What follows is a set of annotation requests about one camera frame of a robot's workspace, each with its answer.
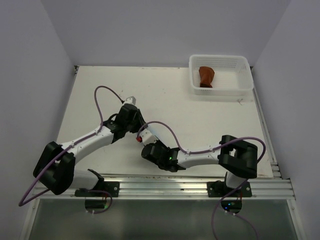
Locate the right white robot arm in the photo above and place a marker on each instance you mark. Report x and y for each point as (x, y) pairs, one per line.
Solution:
(237, 156)

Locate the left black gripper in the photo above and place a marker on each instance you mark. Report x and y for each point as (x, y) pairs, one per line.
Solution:
(140, 121)

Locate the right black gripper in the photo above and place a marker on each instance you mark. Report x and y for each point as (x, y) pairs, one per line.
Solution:
(158, 142)

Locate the aluminium mounting rail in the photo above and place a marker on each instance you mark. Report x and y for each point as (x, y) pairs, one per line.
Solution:
(148, 187)

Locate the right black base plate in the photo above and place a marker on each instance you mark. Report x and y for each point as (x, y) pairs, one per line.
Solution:
(218, 189)

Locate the white plastic basket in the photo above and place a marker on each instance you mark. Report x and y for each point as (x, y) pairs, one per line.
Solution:
(232, 75)

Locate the rust brown towel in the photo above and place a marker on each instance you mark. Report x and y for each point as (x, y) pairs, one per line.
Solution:
(206, 76)

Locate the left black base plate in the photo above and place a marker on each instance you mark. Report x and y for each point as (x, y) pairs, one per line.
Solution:
(111, 187)

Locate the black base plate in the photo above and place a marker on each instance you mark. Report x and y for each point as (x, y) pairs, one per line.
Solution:
(111, 187)
(218, 189)

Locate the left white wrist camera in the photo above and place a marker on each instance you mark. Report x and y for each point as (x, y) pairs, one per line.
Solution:
(130, 100)

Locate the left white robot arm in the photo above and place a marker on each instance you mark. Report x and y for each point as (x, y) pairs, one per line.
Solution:
(56, 167)

